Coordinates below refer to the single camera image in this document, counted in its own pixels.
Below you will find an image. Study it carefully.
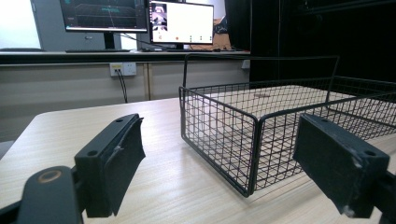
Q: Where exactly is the black power cable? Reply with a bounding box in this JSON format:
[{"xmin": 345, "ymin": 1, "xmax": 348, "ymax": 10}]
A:
[{"xmin": 115, "ymin": 69, "xmax": 129, "ymax": 105}]

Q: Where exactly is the black keyboard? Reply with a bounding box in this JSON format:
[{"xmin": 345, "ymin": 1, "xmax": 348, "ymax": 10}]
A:
[{"xmin": 64, "ymin": 48, "xmax": 133, "ymax": 54}]

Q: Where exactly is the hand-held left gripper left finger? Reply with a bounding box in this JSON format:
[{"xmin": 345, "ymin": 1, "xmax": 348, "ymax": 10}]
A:
[{"xmin": 74, "ymin": 113, "xmax": 147, "ymax": 218}]

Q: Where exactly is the long grey desk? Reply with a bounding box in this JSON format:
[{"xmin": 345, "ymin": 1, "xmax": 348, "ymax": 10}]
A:
[{"xmin": 0, "ymin": 49, "xmax": 251, "ymax": 66}]

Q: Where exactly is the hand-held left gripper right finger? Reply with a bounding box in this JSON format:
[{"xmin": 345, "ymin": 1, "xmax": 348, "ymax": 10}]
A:
[{"xmin": 292, "ymin": 113, "xmax": 391, "ymax": 219}]

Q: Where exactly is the dark-screen computer monitor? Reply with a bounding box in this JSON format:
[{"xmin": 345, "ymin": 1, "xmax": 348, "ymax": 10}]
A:
[{"xmin": 59, "ymin": 0, "xmax": 149, "ymax": 50}]

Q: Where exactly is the black wire mesh basket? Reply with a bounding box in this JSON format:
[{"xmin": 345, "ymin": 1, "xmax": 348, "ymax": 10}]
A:
[{"xmin": 178, "ymin": 53, "xmax": 396, "ymax": 198}]

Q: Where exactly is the black curtain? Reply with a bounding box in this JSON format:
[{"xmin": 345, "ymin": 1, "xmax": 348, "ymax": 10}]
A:
[{"xmin": 224, "ymin": 0, "xmax": 396, "ymax": 83}]

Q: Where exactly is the white wall power socket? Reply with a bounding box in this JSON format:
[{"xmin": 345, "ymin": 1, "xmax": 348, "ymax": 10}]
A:
[{"xmin": 108, "ymin": 62, "xmax": 138, "ymax": 77}]

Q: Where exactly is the white-screen computer monitor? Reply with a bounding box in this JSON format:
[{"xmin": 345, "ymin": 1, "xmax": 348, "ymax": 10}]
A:
[{"xmin": 148, "ymin": 0, "xmax": 215, "ymax": 50}]

